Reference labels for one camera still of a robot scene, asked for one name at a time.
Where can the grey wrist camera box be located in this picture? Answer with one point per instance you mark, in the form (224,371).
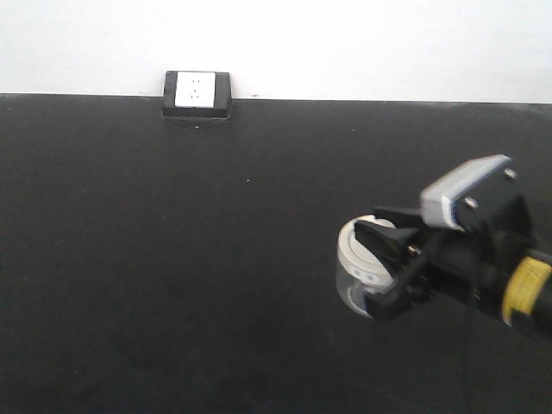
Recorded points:
(441,201)

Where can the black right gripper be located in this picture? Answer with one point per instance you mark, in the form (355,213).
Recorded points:
(472,267)

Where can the glass jar with cream lid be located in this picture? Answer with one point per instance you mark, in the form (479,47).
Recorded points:
(358,271)

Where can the black white power socket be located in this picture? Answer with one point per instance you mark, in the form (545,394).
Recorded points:
(197,95)

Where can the black yellow robot arm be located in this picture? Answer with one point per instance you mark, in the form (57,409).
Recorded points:
(526,304)

